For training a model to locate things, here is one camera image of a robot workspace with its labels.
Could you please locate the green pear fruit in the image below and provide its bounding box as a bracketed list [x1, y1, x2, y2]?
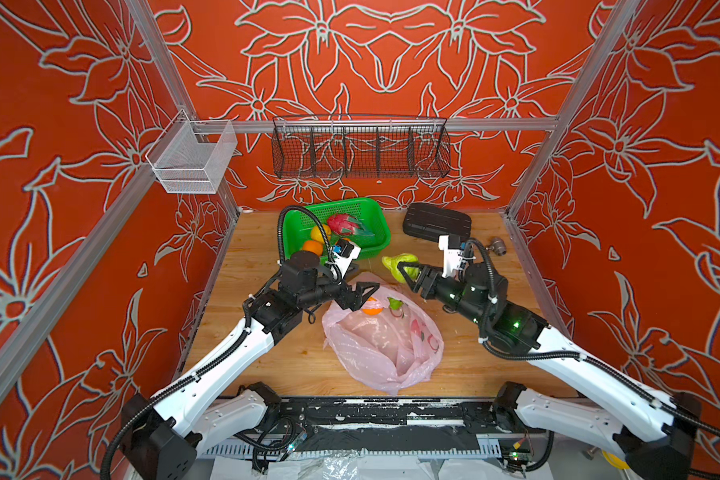
[381, 253, 419, 284]

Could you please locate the yellow lemon fruit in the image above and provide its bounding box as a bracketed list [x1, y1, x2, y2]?
[310, 224, 332, 243]

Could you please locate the small metal fitting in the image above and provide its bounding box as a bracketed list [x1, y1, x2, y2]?
[488, 236, 507, 256]

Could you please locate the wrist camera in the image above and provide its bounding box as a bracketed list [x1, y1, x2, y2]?
[327, 238, 361, 281]
[438, 234, 465, 278]

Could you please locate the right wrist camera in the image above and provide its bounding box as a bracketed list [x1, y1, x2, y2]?
[438, 234, 465, 278]

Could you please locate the yellow tape roll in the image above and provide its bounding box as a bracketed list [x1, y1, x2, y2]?
[602, 451, 629, 470]

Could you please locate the pink plastic bag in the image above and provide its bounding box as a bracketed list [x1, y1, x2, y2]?
[321, 272, 445, 396]

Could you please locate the red green dragon fruit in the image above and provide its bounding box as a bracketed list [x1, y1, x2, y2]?
[326, 213, 374, 236]

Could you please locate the green plastic basket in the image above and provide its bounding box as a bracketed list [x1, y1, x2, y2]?
[282, 197, 391, 259]

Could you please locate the white wire mesh basket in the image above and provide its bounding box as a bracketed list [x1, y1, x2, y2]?
[146, 109, 238, 194]

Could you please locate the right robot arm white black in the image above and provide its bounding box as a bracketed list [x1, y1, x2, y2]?
[395, 235, 720, 479]

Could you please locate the black plastic case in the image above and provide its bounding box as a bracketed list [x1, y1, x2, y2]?
[402, 202, 472, 243]

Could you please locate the black wire wall basket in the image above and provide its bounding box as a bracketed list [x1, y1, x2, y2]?
[271, 113, 452, 179]

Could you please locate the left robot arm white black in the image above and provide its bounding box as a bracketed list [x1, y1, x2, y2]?
[99, 205, 379, 479]

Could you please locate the orange fruit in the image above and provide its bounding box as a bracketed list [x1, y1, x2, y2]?
[301, 240, 324, 256]
[361, 297, 385, 316]

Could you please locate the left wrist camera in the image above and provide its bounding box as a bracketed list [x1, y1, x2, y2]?
[327, 238, 361, 281]

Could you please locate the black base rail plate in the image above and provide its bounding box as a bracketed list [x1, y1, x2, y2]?
[227, 395, 547, 454]

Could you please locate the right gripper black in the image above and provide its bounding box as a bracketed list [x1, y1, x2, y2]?
[398, 258, 493, 328]

